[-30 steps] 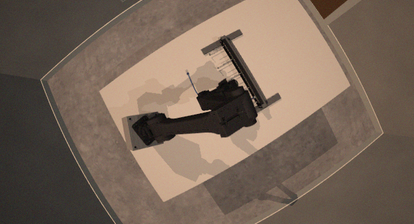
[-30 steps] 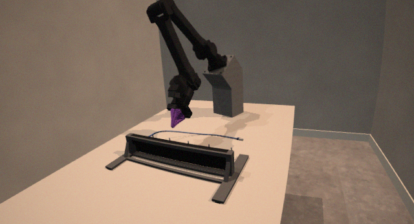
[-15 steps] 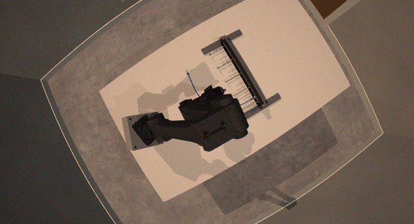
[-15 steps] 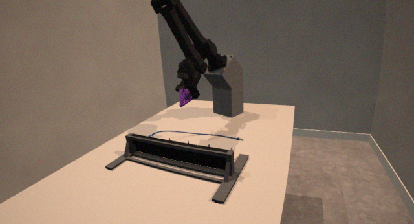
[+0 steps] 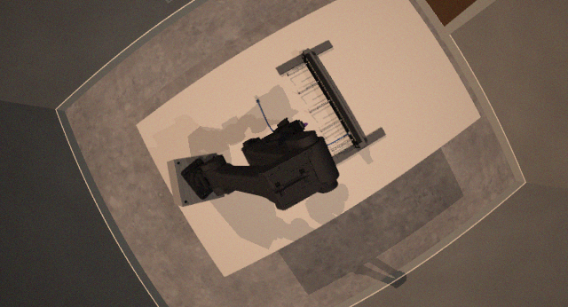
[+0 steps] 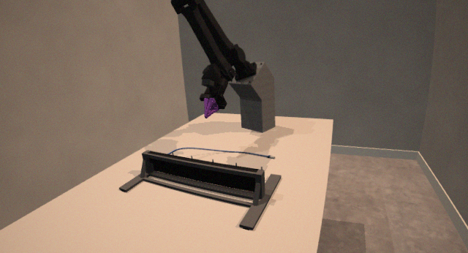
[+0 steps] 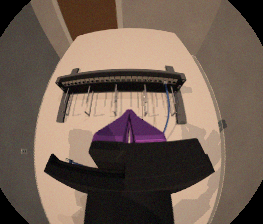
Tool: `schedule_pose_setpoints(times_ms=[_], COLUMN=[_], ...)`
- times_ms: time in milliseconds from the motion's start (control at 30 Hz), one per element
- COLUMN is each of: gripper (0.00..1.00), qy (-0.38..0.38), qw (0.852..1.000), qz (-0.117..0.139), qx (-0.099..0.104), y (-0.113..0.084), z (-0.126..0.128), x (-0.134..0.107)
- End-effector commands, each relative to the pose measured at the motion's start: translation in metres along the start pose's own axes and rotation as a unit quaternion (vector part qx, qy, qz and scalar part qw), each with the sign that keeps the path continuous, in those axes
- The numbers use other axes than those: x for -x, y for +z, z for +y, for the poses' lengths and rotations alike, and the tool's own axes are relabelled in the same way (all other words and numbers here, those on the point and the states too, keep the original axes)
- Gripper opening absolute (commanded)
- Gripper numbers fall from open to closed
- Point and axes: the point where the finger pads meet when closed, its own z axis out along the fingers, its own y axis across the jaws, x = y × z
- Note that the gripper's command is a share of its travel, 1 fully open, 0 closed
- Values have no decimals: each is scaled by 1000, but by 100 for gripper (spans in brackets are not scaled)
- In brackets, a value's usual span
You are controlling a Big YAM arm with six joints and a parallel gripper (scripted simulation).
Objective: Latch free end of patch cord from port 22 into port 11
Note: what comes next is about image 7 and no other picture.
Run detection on black patch panel rack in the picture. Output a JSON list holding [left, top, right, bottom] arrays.
[[55, 65, 187, 124]]

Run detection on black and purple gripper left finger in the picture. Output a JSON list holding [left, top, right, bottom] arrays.
[[92, 109, 129, 143]]

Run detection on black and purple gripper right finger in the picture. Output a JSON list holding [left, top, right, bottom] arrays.
[[129, 109, 167, 143]]

